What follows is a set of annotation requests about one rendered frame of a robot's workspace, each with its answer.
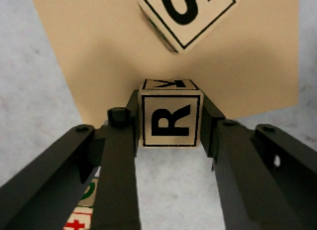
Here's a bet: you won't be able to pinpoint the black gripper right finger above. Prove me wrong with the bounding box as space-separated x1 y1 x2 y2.
200 90 317 230

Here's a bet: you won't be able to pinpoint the tan square mat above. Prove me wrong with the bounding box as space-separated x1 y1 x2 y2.
33 0 299 129

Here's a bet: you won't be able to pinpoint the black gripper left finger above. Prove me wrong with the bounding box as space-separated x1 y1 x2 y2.
0 89 143 230

